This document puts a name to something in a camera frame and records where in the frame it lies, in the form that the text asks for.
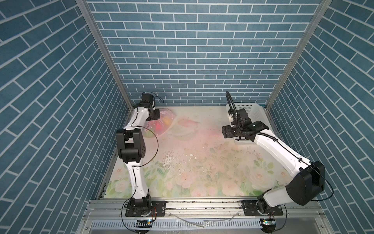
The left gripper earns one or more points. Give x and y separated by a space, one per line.
157 116

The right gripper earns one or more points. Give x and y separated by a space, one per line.
225 129

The pink plastic bag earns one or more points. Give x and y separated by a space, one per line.
160 126

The white perforated plastic basket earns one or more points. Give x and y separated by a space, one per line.
255 113

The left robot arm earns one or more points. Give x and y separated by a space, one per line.
131 148

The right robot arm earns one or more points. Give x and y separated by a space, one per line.
307 177

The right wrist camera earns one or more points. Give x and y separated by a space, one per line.
231 120

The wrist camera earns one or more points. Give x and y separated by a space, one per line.
147 100
231 120

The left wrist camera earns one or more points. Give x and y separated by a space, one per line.
147 100

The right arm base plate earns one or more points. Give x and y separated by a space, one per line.
248 207

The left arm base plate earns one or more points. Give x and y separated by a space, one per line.
158 207

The aluminium front rail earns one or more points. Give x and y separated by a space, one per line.
198 208

